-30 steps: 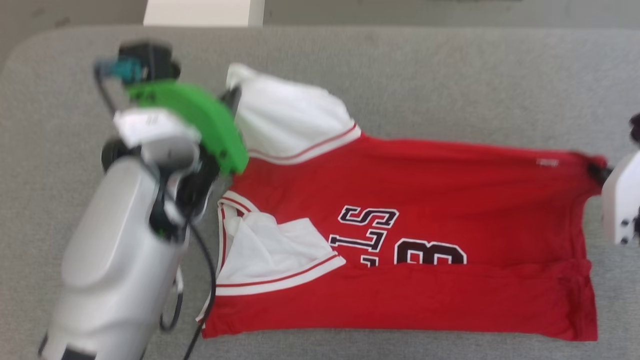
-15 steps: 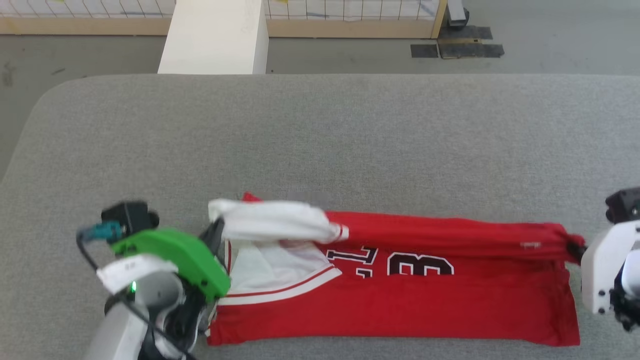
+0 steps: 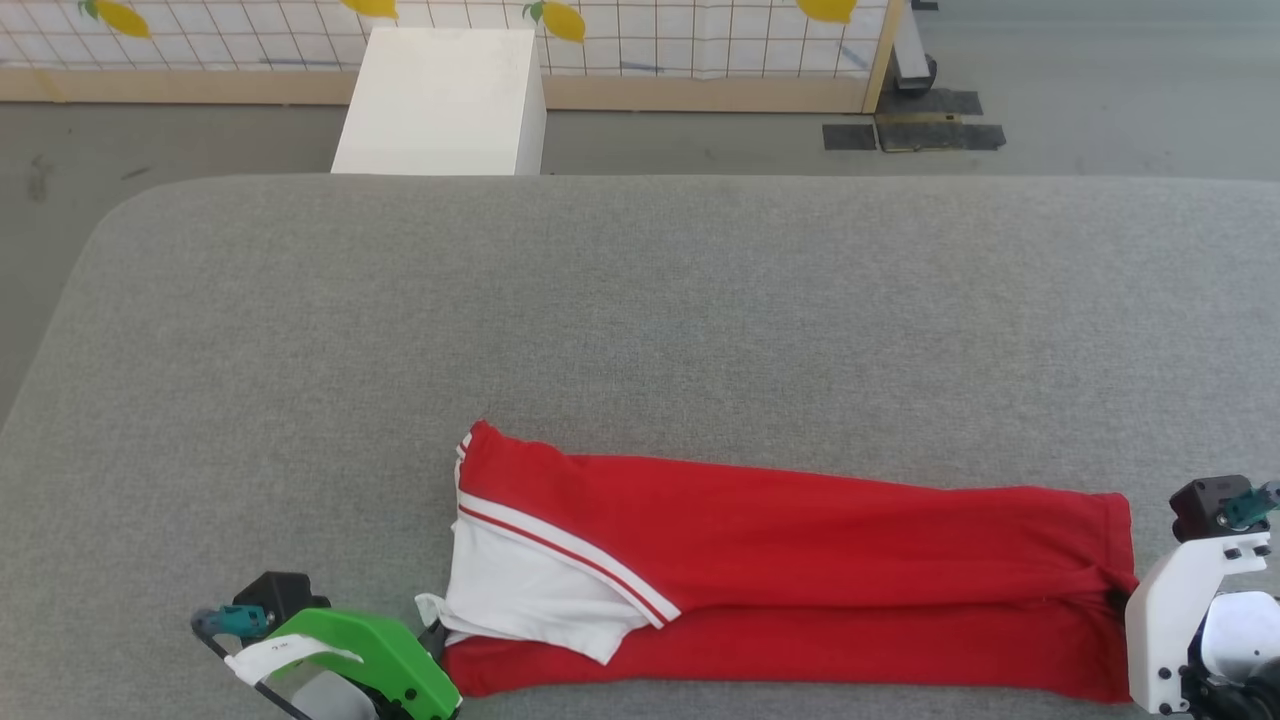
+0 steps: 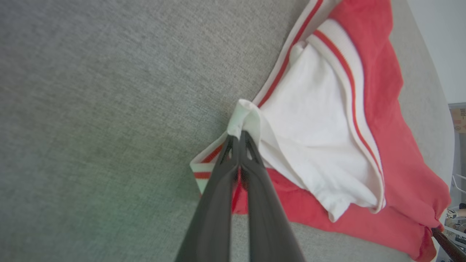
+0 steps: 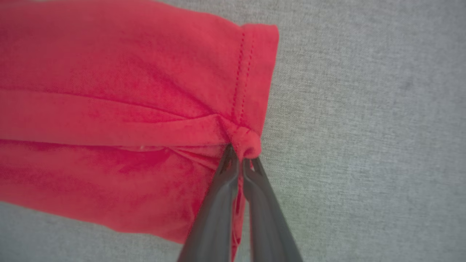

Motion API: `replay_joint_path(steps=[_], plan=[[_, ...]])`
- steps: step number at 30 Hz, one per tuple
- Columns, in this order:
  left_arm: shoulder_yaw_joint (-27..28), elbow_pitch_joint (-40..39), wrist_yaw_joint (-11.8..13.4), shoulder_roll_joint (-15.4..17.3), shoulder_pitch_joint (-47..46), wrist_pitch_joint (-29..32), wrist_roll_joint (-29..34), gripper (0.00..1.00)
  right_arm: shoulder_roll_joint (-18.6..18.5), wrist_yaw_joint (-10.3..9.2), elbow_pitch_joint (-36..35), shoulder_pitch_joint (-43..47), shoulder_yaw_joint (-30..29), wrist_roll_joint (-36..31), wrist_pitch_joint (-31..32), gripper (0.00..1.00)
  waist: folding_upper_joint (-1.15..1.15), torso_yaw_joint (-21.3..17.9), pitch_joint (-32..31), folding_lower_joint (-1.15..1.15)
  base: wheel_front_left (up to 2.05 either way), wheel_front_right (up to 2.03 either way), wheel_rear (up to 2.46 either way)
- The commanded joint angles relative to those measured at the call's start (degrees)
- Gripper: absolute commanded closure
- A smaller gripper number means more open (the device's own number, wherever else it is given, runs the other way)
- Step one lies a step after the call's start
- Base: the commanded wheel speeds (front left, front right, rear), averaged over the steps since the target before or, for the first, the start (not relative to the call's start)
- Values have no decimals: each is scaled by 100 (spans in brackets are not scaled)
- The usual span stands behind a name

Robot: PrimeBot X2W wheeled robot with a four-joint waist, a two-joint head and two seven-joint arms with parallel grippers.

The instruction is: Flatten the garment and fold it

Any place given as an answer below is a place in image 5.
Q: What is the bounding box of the red and white garment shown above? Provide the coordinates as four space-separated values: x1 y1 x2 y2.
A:
0 0 280 262

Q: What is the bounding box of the grey fabric sofa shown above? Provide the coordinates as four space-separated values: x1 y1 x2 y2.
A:
0 0 466 262

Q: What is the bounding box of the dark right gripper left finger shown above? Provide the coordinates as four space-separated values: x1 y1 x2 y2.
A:
177 144 241 262

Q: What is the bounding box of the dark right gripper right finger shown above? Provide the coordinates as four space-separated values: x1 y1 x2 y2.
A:
242 157 304 262

